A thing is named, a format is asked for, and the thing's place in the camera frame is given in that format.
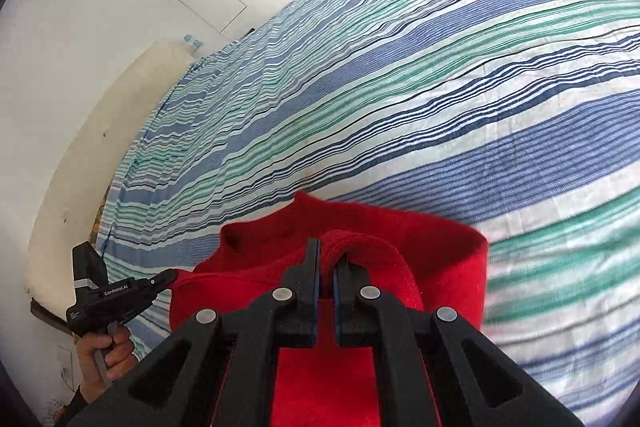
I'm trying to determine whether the red sweater with white print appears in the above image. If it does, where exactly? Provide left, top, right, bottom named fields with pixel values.
left=169, top=193, right=488, bottom=426

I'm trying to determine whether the left hand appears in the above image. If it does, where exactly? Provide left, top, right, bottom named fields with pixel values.
left=76, top=326, right=138, bottom=404

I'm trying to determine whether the floral mattress sheet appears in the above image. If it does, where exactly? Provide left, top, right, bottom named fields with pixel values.
left=89, top=188, right=110, bottom=249

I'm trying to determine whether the beige headboard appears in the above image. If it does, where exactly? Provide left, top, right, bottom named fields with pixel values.
left=25, top=41, right=194, bottom=329

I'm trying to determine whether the striped blue green bedspread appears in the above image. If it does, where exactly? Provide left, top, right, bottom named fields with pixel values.
left=96, top=0, right=639, bottom=426

